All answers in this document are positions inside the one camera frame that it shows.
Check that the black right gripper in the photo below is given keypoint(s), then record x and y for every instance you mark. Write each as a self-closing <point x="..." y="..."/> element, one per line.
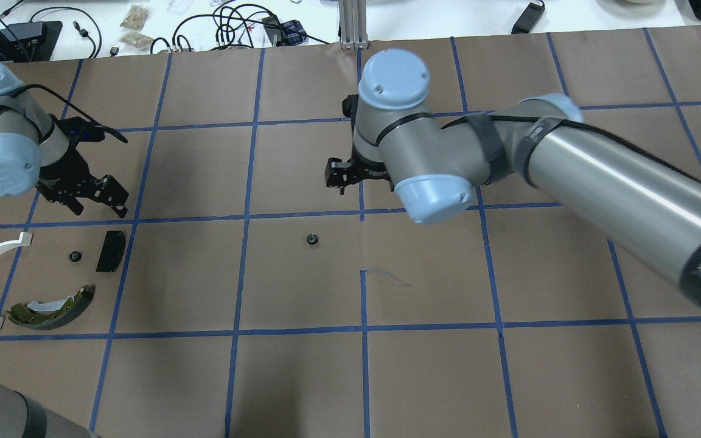
<point x="364" y="170"/>

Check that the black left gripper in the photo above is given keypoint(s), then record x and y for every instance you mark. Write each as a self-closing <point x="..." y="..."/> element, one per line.
<point x="60" y="174"/>

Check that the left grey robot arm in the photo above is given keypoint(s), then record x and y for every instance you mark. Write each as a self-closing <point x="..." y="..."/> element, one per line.
<point x="39" y="151"/>

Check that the dark grey brake pad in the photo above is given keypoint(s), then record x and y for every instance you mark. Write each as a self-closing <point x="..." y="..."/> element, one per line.
<point x="112" y="251"/>

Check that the olive curved brake shoe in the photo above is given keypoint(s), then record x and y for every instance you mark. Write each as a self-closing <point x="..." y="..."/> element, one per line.
<point x="44" y="316"/>

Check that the black power adapter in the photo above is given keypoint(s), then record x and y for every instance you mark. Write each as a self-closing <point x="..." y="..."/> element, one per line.
<point x="529" y="18"/>

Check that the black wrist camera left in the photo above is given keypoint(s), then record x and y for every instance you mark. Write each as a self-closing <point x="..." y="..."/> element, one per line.
<point x="78" y="129"/>

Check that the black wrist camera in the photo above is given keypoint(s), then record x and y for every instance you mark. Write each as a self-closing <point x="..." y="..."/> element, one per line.
<point x="349" y="106"/>
<point x="78" y="129"/>

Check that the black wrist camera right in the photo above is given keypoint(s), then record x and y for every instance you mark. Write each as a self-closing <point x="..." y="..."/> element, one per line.
<point x="349" y="106"/>

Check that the aluminium frame post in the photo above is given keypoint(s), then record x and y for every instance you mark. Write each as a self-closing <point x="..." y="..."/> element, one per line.
<point x="353" y="24"/>

